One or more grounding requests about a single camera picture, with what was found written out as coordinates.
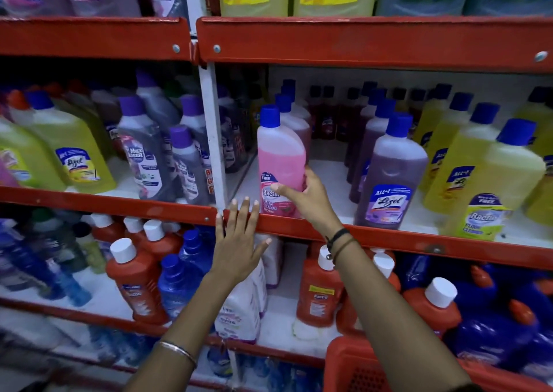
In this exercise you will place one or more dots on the person's right hand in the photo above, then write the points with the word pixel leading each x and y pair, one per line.
pixel 313 204

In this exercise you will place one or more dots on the person's left hand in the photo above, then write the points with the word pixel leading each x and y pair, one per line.
pixel 235 253

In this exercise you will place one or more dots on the person's right thumb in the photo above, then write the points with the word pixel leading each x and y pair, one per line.
pixel 285 191

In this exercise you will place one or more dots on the person's left thumb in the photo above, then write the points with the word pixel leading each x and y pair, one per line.
pixel 263 251

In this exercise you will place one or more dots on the person's left little finger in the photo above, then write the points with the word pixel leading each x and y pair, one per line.
pixel 220 232

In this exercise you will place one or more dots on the person's left middle finger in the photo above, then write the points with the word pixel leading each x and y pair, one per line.
pixel 244 217

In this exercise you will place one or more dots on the pink floor cleaner bottle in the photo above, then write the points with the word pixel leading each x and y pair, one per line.
pixel 300 110
pixel 281 158
pixel 298 128

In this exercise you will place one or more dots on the person's right forearm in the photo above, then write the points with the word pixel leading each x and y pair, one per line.
pixel 389 318

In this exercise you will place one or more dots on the person's left forearm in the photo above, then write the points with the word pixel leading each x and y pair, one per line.
pixel 190 327

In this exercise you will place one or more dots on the white cleaner bottle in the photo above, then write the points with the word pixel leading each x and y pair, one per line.
pixel 260 288
pixel 274 262
pixel 237 314

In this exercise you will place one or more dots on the blue liquid bottle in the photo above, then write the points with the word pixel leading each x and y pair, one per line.
pixel 69 288
pixel 194 249
pixel 175 288
pixel 21 253

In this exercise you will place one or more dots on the white shelf board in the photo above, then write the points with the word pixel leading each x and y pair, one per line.
pixel 285 318
pixel 332 180

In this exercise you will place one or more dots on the red white-capped cleaner bottle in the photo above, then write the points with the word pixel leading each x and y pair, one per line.
pixel 162 242
pixel 345 314
pixel 133 230
pixel 434 307
pixel 136 283
pixel 319 292
pixel 106 230

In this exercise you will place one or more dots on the row of dark black-capped bottles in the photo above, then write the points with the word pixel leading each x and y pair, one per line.
pixel 328 119

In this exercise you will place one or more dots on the purple floor cleaner bottle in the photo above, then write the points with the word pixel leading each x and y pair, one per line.
pixel 393 167
pixel 367 113
pixel 367 145

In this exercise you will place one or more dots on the group of grey purple-capped bottles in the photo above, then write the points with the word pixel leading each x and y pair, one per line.
pixel 144 158

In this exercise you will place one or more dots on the row of clear blue bottles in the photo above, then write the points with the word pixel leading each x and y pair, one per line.
pixel 220 361

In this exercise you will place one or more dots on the silver bangle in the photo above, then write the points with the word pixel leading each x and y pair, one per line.
pixel 179 350

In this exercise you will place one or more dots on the green black-capped bottle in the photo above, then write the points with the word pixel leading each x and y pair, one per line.
pixel 93 253

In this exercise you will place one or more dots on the red plastic basket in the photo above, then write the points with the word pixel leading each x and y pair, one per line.
pixel 345 361

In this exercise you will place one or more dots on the yellow blue-capped cleaner bottle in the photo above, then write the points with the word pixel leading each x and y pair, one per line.
pixel 544 197
pixel 453 154
pixel 65 141
pixel 538 115
pixel 497 176
pixel 430 119

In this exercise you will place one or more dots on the yellow orange-capped cleaner bottle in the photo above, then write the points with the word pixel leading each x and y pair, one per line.
pixel 21 145
pixel 93 122

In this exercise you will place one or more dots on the dark green-capped bottle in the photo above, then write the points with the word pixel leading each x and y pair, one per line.
pixel 52 236

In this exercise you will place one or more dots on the group of blue orange-capped bottles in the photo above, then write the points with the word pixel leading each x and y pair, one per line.
pixel 488 331

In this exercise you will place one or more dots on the white shelf upright post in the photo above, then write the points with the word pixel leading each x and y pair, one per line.
pixel 211 115

